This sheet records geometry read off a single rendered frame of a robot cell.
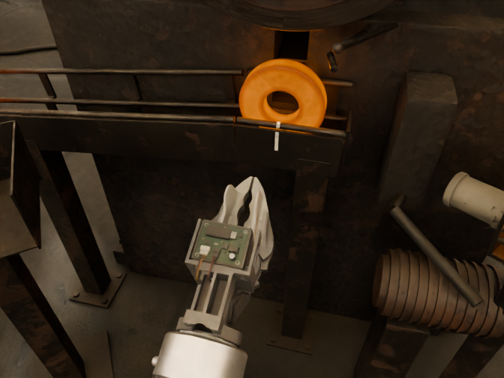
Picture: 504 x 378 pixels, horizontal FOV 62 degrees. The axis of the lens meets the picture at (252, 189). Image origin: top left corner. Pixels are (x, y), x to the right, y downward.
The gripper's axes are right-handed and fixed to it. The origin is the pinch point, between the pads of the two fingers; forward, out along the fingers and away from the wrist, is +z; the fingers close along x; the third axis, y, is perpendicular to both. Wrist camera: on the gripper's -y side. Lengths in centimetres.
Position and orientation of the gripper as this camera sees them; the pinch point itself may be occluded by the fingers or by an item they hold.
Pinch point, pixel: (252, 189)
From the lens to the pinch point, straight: 55.8
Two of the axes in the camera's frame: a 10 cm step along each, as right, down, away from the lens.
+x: -9.7, -1.7, 1.7
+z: 2.3, -8.5, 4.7
